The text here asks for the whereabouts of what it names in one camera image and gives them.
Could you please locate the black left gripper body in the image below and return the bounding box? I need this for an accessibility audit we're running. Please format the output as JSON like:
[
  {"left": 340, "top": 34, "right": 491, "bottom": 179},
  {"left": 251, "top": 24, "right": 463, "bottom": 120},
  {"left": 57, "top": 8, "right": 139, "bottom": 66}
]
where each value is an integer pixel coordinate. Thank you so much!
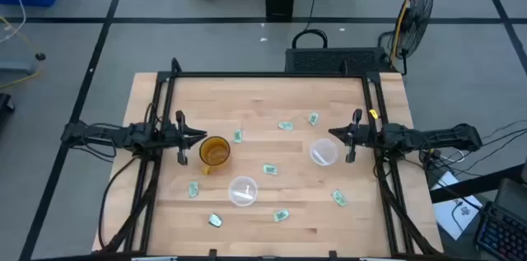
[{"left": 162, "top": 110, "right": 189, "bottom": 166}]

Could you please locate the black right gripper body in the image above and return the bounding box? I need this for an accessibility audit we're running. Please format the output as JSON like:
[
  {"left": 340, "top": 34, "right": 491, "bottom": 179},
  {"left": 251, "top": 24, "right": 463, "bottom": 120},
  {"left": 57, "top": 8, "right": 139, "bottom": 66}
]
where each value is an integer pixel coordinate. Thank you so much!
[{"left": 346, "top": 109, "right": 375, "bottom": 164}]

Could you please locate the clear plastic bowl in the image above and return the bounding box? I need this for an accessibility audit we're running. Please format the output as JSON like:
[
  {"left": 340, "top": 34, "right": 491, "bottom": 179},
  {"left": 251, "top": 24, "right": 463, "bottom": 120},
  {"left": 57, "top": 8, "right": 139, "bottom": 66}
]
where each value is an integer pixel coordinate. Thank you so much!
[
  {"left": 227, "top": 175, "right": 259, "bottom": 207},
  {"left": 309, "top": 137, "right": 340, "bottom": 167}
]

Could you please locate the amber glass mug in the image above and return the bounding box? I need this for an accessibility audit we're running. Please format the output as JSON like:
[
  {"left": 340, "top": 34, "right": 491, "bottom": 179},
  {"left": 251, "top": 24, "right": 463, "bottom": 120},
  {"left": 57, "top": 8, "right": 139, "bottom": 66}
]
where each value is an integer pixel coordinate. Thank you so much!
[{"left": 198, "top": 135, "right": 231, "bottom": 176}]

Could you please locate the black perforated computer case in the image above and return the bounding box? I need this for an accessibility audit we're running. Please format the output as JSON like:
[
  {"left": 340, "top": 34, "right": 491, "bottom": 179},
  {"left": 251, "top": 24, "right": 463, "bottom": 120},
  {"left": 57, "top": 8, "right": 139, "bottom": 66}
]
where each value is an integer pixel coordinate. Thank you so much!
[{"left": 284, "top": 46, "right": 396, "bottom": 75}]

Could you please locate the white paper sheet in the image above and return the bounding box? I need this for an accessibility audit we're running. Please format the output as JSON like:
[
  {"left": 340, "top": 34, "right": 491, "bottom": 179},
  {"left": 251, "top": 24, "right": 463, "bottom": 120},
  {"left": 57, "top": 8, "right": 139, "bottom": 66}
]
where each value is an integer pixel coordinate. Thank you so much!
[{"left": 431, "top": 170, "right": 483, "bottom": 241}]

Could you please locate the black floor fan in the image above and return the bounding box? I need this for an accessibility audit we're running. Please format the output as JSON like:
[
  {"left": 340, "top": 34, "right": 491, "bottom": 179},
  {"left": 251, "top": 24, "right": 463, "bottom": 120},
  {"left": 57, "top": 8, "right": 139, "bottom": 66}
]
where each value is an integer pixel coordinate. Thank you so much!
[{"left": 378, "top": 0, "right": 435, "bottom": 76}]

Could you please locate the black backlit keyboard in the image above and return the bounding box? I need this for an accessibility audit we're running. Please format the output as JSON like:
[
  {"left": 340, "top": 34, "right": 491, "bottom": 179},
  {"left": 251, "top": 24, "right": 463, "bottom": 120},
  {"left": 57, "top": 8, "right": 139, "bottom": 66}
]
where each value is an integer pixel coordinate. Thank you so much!
[{"left": 473, "top": 201, "right": 527, "bottom": 261}]

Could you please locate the grey metal base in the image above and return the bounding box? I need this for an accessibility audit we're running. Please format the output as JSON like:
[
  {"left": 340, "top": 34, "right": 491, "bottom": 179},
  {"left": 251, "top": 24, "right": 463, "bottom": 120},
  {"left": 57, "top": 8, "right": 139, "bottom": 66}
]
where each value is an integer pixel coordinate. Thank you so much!
[{"left": 0, "top": 59, "right": 40, "bottom": 76}]

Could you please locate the black floor object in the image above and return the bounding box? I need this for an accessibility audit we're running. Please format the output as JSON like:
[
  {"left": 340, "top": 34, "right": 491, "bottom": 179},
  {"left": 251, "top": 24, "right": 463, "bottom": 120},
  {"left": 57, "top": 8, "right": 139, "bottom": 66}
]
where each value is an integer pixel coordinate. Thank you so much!
[{"left": 0, "top": 92, "right": 16, "bottom": 130}]

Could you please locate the black aluminium table frame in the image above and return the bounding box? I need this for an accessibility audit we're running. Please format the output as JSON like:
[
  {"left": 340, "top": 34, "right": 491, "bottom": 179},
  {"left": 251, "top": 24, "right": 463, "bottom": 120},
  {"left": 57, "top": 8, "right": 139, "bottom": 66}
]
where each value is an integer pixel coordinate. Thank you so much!
[{"left": 92, "top": 57, "right": 444, "bottom": 261}]

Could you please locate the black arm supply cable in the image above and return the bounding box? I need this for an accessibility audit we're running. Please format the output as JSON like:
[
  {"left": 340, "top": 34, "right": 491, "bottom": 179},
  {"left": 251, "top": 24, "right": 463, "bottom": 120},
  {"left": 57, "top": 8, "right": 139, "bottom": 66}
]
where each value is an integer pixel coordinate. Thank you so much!
[{"left": 97, "top": 156, "right": 139, "bottom": 249}]

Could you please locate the white cable loop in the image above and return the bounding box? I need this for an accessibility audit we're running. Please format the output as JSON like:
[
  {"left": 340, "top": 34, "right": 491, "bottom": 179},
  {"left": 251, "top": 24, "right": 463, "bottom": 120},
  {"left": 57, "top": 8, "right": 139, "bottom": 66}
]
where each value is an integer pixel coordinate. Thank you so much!
[{"left": 431, "top": 149, "right": 470, "bottom": 165}]

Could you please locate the black looped power cable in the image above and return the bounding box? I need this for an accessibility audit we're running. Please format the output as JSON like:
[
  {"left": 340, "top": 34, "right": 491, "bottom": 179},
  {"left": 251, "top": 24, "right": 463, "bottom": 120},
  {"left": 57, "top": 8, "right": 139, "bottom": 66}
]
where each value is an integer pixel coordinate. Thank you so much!
[{"left": 291, "top": 0, "right": 329, "bottom": 50}]

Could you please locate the yellow hanging cable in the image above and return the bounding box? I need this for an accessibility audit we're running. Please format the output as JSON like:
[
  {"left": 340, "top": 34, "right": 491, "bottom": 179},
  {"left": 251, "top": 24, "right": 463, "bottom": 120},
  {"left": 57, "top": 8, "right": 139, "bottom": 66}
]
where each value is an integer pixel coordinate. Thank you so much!
[{"left": 389, "top": 0, "right": 423, "bottom": 63}]

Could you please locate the yellow floor cable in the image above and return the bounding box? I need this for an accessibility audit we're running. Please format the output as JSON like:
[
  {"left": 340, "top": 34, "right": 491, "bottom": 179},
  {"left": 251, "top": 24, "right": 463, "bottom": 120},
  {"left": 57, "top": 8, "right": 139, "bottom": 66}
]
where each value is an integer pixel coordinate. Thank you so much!
[{"left": 0, "top": 16, "right": 42, "bottom": 90}]

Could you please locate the white floor cable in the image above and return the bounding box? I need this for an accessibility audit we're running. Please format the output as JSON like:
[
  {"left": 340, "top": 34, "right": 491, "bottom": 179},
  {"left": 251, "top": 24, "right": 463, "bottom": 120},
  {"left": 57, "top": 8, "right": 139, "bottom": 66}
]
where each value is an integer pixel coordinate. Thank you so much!
[{"left": 0, "top": 0, "right": 27, "bottom": 44}]

